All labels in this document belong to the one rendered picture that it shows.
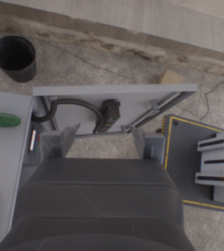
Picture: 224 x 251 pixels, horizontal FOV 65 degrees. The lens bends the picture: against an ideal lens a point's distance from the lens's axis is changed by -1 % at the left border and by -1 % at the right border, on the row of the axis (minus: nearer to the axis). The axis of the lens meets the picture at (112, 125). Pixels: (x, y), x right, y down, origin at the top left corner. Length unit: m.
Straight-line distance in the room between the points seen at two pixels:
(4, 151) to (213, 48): 2.08
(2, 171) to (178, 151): 1.35
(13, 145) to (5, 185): 0.07
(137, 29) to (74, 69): 0.71
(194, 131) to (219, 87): 0.98
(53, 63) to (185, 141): 1.42
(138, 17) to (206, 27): 0.74
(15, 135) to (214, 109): 2.17
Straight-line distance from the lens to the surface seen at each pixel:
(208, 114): 2.27
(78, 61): 1.93
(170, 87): 0.48
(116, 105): 0.49
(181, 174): 1.55
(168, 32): 1.99
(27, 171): 0.99
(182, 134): 1.60
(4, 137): 0.39
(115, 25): 1.80
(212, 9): 2.55
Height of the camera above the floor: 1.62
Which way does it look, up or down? 71 degrees down
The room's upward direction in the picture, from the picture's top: 43 degrees clockwise
